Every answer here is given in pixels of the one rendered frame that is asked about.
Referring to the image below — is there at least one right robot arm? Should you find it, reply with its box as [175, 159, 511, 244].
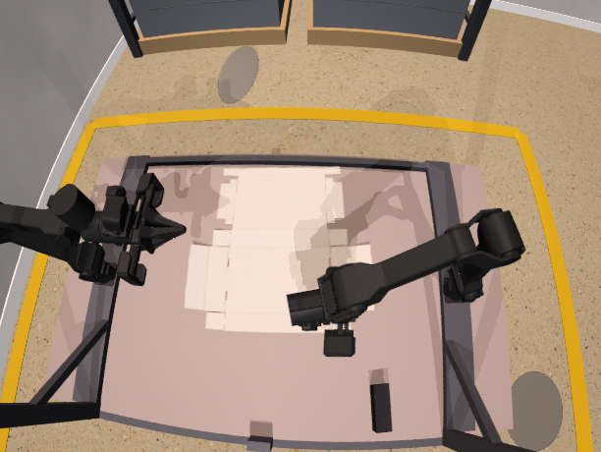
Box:
[286, 208, 525, 331]

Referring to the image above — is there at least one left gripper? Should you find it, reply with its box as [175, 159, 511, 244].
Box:
[99, 173, 187, 286]

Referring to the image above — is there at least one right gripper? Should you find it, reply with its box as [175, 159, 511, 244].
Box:
[323, 316, 358, 357]

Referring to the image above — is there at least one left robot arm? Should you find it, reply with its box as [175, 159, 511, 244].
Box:
[0, 184, 136, 286]

